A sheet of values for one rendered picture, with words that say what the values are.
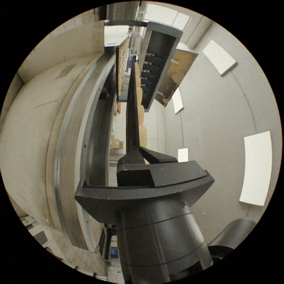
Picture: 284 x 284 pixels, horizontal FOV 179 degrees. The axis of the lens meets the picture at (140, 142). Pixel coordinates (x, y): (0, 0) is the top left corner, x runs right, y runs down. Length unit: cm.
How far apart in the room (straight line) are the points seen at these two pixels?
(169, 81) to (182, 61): 19
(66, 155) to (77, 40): 52
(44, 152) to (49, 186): 7
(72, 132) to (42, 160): 10
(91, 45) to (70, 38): 14
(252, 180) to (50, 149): 220
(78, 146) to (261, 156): 206
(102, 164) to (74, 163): 29
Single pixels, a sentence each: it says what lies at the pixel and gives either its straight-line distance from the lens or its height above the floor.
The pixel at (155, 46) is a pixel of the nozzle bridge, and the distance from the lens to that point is 61.
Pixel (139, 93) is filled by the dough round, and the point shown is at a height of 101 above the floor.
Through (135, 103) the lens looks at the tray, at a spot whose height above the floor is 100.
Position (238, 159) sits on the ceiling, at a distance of 214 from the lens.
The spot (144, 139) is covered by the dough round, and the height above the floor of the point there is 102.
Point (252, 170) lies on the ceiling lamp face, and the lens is 202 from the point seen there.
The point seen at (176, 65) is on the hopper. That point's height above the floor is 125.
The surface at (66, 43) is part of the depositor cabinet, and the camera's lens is 61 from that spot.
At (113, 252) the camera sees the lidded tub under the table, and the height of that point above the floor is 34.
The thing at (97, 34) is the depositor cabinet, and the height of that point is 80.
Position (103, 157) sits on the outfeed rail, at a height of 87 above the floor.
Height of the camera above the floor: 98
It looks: 9 degrees up
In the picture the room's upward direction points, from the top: 92 degrees clockwise
